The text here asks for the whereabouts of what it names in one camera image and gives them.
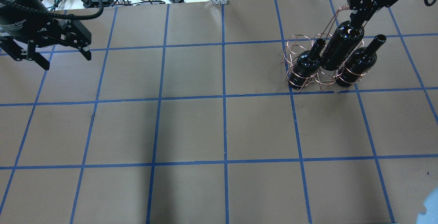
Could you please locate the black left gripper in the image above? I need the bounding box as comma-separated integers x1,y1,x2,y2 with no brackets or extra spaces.
1,4,92,71

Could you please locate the dark wine bottle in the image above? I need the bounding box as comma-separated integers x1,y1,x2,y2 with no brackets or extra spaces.
321,9,374,71

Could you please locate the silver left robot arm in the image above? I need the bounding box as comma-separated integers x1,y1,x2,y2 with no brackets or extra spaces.
0,0,103,71

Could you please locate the dark bottle in basket left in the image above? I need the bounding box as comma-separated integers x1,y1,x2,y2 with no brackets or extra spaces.
335,34,387,89

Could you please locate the dark bottle in basket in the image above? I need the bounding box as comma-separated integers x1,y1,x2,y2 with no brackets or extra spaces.
288,38,326,90
335,34,387,89

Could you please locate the dark bottle in basket right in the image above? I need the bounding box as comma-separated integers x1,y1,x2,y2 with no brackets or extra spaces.
288,38,326,90

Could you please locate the copper wire wine basket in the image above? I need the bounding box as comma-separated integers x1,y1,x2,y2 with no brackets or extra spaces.
283,4,375,92

